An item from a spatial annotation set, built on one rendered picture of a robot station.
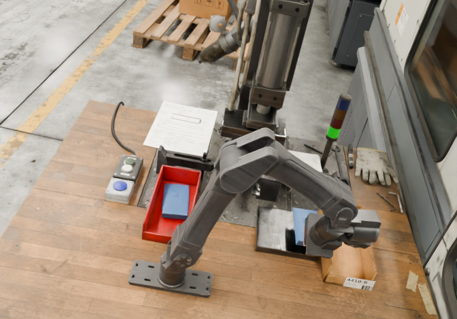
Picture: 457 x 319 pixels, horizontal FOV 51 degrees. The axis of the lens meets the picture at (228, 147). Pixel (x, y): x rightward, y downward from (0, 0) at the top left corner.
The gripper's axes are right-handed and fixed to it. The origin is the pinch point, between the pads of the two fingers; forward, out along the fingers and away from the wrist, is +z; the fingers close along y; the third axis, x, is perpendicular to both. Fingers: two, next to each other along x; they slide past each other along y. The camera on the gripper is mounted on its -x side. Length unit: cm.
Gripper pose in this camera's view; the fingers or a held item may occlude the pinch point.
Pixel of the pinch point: (309, 243)
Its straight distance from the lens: 127.8
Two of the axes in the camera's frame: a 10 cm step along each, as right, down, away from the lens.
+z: -1.3, 4.1, 9.0
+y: 1.3, -9.0, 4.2
